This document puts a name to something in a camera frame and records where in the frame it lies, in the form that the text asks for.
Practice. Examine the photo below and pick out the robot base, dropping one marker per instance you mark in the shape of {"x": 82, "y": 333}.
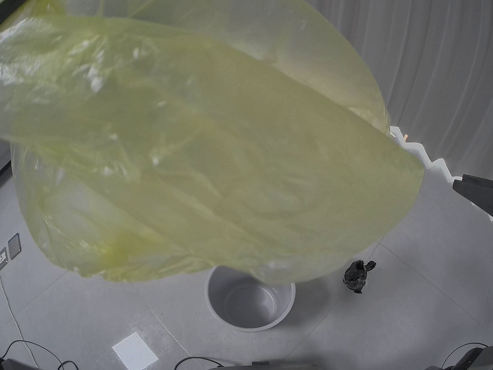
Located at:
{"x": 269, "y": 366}

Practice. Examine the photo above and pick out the white curtain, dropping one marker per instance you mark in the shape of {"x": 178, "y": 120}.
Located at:
{"x": 423, "y": 52}

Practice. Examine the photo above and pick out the yellow plastic bag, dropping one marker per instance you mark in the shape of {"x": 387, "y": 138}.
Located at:
{"x": 192, "y": 148}

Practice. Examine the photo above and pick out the white trash bin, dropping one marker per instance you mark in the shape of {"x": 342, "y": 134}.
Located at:
{"x": 246, "y": 303}

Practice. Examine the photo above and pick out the crumpled black plastic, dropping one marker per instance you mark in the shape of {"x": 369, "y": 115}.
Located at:
{"x": 357, "y": 278}

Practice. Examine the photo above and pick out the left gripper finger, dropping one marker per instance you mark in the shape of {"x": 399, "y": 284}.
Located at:
{"x": 11, "y": 8}

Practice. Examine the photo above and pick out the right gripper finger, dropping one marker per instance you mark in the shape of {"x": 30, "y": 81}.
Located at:
{"x": 477, "y": 197}
{"x": 481, "y": 180}

